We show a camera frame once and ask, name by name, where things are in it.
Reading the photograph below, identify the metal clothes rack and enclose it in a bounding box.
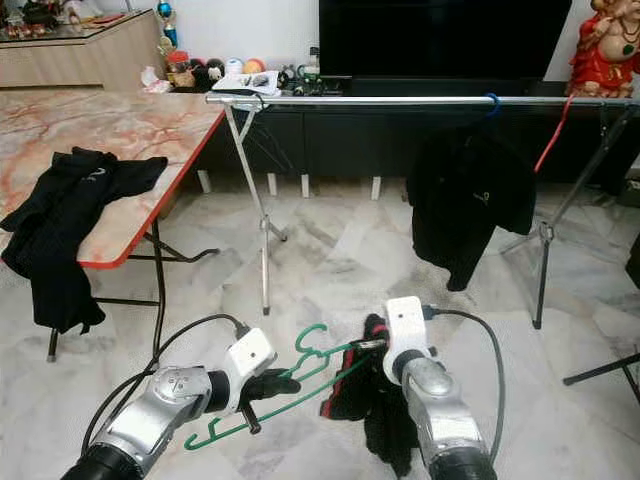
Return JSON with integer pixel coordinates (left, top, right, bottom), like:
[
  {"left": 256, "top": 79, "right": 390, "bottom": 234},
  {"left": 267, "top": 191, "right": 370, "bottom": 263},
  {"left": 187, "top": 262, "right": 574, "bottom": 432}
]
[{"left": 205, "top": 92, "right": 640, "bottom": 329}]

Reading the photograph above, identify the black shirt with gold logo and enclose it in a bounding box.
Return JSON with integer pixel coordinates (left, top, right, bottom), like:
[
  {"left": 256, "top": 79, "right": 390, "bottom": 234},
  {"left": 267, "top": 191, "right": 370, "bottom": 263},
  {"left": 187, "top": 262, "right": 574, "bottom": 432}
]
[{"left": 407, "top": 125, "right": 539, "bottom": 293}]

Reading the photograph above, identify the flat red book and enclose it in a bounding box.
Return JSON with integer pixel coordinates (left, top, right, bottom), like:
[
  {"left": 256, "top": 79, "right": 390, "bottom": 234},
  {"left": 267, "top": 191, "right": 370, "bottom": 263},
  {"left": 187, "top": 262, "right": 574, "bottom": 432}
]
[{"left": 95, "top": 12, "right": 141, "bottom": 26}]

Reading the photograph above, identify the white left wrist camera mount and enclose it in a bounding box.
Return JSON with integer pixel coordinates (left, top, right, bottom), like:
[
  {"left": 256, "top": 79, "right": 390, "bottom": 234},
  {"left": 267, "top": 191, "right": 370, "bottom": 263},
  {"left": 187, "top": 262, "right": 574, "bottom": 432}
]
[{"left": 222, "top": 328, "right": 279, "bottom": 406}]

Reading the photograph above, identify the green plastic hanger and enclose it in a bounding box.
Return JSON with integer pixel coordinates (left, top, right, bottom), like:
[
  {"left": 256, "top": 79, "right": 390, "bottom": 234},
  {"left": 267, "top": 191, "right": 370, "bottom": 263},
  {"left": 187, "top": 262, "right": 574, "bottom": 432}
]
[{"left": 182, "top": 322, "right": 391, "bottom": 451}]

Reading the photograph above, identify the black garment with white logo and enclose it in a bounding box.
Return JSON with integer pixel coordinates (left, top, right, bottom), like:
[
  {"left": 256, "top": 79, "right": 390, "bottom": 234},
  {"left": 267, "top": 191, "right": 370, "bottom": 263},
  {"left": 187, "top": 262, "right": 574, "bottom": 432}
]
[{"left": 0, "top": 147, "right": 169, "bottom": 336}]

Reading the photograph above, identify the pink white tissue box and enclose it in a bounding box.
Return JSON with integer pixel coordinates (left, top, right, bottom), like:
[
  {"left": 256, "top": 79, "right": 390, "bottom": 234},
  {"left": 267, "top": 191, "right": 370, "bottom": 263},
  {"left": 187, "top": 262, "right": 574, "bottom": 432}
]
[{"left": 140, "top": 65, "right": 173, "bottom": 94}]

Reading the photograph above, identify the gold and blue trophy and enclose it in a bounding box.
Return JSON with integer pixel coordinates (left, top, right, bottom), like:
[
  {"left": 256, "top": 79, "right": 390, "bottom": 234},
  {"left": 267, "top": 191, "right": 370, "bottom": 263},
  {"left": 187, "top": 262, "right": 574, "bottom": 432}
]
[{"left": 155, "top": 0, "right": 179, "bottom": 49}]

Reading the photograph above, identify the light wooden sideboard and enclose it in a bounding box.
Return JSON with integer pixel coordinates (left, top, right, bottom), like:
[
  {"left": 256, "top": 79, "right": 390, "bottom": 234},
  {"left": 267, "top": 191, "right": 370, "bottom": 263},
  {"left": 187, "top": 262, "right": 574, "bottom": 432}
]
[{"left": 0, "top": 10, "right": 166, "bottom": 91}]

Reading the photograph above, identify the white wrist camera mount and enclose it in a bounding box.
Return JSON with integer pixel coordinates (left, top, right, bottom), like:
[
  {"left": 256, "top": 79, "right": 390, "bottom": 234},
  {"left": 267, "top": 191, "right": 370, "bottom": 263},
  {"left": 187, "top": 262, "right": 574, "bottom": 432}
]
[
  {"left": 222, "top": 328, "right": 279, "bottom": 406},
  {"left": 382, "top": 295, "right": 429, "bottom": 386}
]

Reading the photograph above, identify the red plastic hanger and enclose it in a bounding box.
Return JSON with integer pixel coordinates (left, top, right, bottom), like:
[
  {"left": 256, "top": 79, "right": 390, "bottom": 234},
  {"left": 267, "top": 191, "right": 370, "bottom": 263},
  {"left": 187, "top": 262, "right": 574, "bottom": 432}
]
[{"left": 532, "top": 95, "right": 574, "bottom": 173}]

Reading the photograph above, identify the stack of white papers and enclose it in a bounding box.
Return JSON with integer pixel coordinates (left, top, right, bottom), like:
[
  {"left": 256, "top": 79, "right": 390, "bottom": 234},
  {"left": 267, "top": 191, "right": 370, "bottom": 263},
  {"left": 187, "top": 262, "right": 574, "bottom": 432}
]
[{"left": 210, "top": 72, "right": 283, "bottom": 98}]

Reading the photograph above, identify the black soundbar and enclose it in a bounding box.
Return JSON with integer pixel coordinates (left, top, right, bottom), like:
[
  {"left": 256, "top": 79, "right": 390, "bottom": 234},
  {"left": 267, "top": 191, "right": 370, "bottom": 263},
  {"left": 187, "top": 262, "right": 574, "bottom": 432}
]
[{"left": 350, "top": 76, "right": 551, "bottom": 98}]

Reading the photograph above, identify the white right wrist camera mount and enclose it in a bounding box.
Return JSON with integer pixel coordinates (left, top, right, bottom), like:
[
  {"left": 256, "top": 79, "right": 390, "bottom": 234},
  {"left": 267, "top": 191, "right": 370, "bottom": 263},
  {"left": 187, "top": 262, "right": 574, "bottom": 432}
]
[{"left": 382, "top": 295, "right": 429, "bottom": 386}]

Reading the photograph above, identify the black garment with red trim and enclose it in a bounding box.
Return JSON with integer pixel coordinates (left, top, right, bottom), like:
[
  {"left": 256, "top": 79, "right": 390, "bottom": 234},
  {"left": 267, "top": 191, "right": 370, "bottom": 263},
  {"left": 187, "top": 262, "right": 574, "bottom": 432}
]
[{"left": 320, "top": 312, "right": 421, "bottom": 479}]

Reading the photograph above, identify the red laughing Buddha statue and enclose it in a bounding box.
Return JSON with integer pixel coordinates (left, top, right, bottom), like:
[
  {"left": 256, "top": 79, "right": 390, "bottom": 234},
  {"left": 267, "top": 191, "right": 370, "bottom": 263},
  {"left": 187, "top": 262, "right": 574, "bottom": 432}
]
[{"left": 567, "top": 0, "right": 640, "bottom": 98}]

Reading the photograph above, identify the clear jar with red lid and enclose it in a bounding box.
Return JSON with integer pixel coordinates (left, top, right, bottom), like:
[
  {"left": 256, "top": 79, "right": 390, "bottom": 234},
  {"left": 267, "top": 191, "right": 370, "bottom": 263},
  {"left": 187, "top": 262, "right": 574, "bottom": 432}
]
[{"left": 165, "top": 50, "right": 191, "bottom": 89}]

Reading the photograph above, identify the large black television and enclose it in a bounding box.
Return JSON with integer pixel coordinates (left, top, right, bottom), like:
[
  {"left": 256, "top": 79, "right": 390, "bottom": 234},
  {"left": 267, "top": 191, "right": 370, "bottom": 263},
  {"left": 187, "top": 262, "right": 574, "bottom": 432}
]
[{"left": 318, "top": 0, "right": 574, "bottom": 81}]

